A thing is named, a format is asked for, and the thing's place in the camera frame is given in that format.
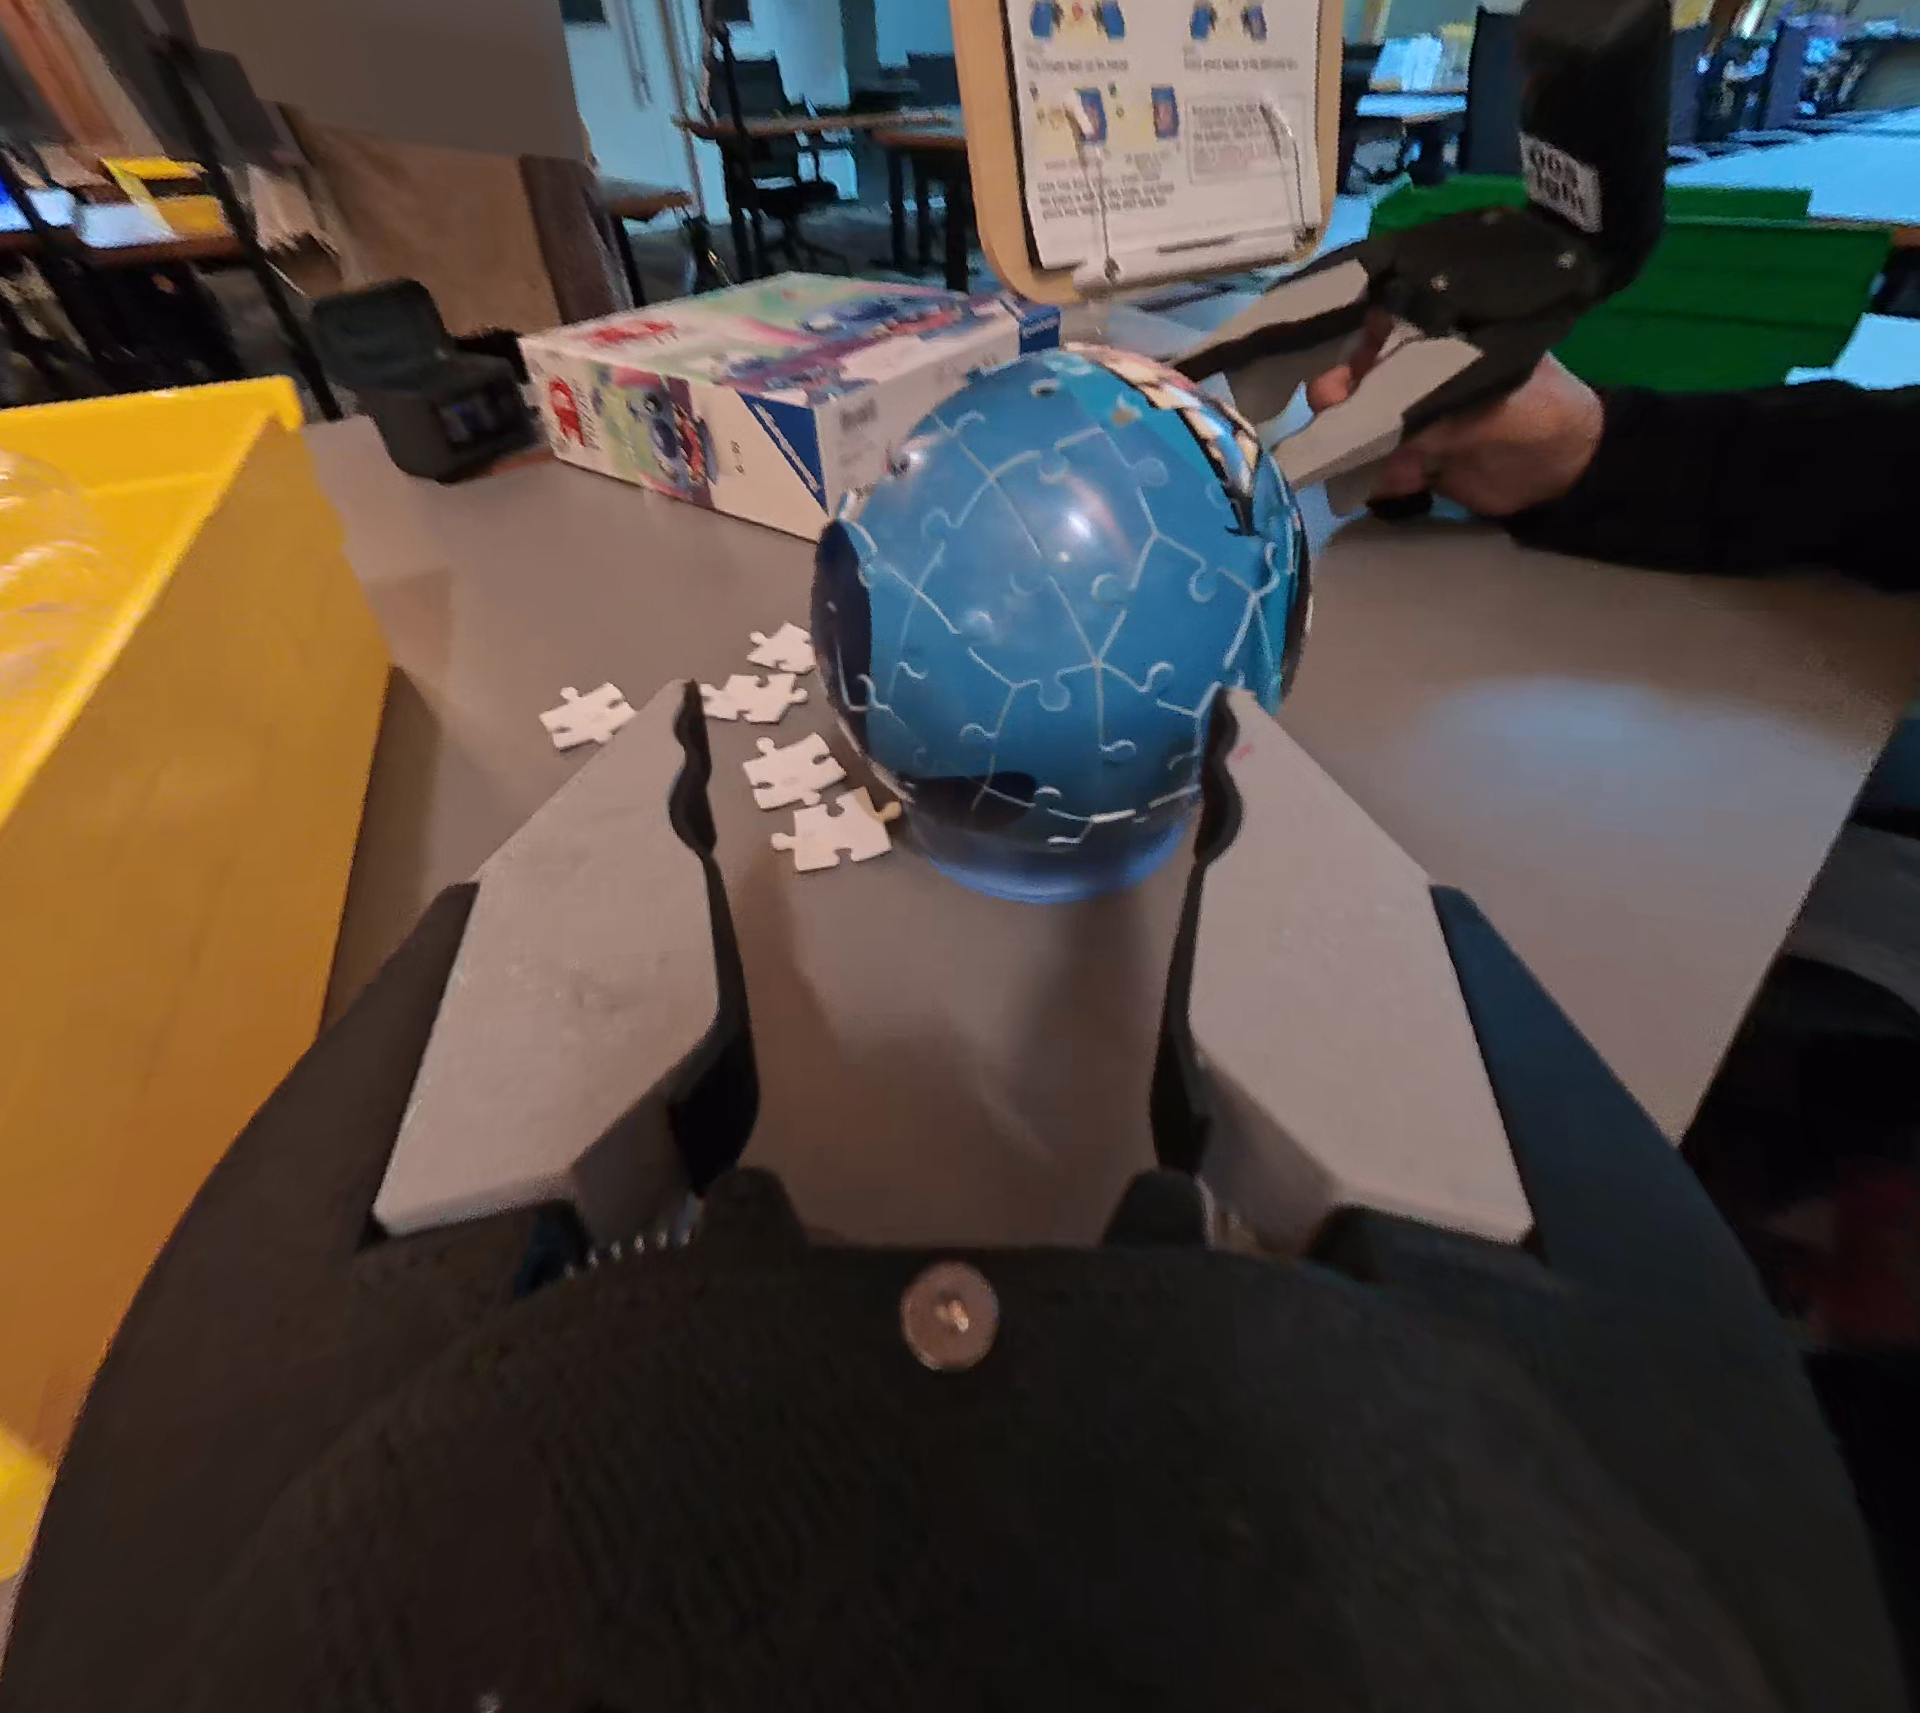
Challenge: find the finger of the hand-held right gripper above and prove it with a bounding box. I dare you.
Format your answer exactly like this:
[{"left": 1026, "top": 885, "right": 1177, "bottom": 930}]
[
  {"left": 1277, "top": 333, "right": 1493, "bottom": 519},
  {"left": 1170, "top": 262, "right": 1403, "bottom": 387}
]

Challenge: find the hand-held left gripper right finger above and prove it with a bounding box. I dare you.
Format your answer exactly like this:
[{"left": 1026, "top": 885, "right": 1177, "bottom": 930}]
[{"left": 1146, "top": 689, "right": 1536, "bottom": 1253}]

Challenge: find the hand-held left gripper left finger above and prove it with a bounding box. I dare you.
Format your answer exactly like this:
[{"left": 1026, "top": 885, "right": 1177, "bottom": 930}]
[{"left": 372, "top": 678, "right": 760, "bottom": 1239}]

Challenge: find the blue puzzle ball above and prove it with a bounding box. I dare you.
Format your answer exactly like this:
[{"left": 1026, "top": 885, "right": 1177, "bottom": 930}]
[{"left": 810, "top": 343, "right": 1315, "bottom": 845}]

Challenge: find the blue ball stand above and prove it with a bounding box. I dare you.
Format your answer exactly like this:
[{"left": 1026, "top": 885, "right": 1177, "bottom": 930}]
[{"left": 895, "top": 774, "right": 1201, "bottom": 905}]

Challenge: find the person's right forearm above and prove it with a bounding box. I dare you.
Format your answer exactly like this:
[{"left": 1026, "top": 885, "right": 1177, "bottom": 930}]
[{"left": 1503, "top": 379, "right": 1920, "bottom": 591}]

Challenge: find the cartoon printed puzzle box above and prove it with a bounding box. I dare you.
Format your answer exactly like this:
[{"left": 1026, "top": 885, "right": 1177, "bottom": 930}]
[{"left": 516, "top": 272, "right": 1064, "bottom": 540}]

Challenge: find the person's right hand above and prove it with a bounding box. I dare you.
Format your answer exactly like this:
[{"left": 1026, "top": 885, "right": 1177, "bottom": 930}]
[{"left": 1302, "top": 311, "right": 1609, "bottom": 524}]

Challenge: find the wooden top desk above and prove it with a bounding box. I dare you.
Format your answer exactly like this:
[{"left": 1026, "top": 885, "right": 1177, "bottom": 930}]
[
  {"left": 1663, "top": 99, "right": 1920, "bottom": 245},
  {"left": 673, "top": 103, "right": 970, "bottom": 291}
]

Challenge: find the green plastic bin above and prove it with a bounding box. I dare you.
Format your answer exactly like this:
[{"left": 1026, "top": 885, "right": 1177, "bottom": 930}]
[{"left": 1371, "top": 175, "right": 1896, "bottom": 395}]

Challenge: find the yellow plastic bin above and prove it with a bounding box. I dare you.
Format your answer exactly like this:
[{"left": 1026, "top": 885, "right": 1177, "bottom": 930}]
[{"left": 0, "top": 374, "right": 396, "bottom": 1580}]

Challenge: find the instruction sheet on stand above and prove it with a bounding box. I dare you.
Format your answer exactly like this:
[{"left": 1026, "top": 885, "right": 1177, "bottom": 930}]
[{"left": 931, "top": 0, "right": 1348, "bottom": 350}]

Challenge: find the black office chair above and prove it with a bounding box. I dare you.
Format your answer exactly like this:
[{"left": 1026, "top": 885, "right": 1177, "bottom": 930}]
[{"left": 704, "top": 54, "right": 846, "bottom": 260}]

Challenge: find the wooden top table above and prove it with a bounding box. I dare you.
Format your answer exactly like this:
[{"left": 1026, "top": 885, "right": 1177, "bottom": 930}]
[{"left": 600, "top": 181, "right": 695, "bottom": 304}]

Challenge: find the black device with display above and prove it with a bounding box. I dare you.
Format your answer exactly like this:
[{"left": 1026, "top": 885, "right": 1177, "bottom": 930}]
[{"left": 310, "top": 280, "right": 542, "bottom": 483}]

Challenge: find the clear plastic bag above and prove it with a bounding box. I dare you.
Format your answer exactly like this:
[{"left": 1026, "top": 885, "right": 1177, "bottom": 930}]
[{"left": 0, "top": 453, "right": 113, "bottom": 695}]

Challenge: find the beige patterned cloth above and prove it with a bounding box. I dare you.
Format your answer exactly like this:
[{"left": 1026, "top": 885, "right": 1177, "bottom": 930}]
[{"left": 276, "top": 107, "right": 631, "bottom": 334}]

